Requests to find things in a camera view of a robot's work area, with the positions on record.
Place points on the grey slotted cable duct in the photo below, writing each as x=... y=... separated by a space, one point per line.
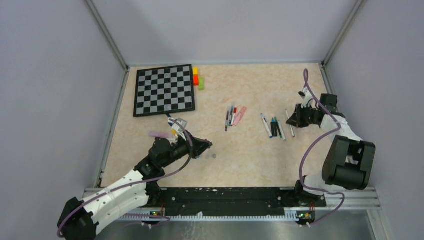
x=142 y=216

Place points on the orange toy block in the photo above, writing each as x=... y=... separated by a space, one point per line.
x=196 y=80

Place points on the pink marker on left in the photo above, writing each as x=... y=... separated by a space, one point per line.
x=165 y=135

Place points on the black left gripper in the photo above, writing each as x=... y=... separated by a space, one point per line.
x=199 y=146

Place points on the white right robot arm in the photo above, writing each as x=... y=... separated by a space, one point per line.
x=349 y=161

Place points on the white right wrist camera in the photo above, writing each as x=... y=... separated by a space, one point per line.
x=307 y=98

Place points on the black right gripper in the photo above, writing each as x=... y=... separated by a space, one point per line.
x=296 y=119

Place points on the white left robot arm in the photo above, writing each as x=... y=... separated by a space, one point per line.
x=85 y=219

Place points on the red capped white pen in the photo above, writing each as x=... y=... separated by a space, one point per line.
x=233 y=115

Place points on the white grey marker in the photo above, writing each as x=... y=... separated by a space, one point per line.
x=283 y=133

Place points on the white pen blue cap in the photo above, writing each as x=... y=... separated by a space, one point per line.
x=267 y=128

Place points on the black and grey chessboard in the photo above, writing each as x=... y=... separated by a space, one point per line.
x=164 y=90

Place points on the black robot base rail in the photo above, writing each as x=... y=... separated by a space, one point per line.
x=231 y=201

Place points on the blue capped pen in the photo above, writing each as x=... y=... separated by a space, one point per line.
x=231 y=110

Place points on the green toy block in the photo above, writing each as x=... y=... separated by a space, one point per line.
x=201 y=83

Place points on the green transparent pen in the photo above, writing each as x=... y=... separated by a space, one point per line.
x=278 y=128

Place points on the pink highlighter marker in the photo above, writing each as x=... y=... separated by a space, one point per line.
x=239 y=116

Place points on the dark blue pen near board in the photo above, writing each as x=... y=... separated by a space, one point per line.
x=227 y=120

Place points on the black blue highlighter marker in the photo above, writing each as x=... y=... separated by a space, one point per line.
x=274 y=127

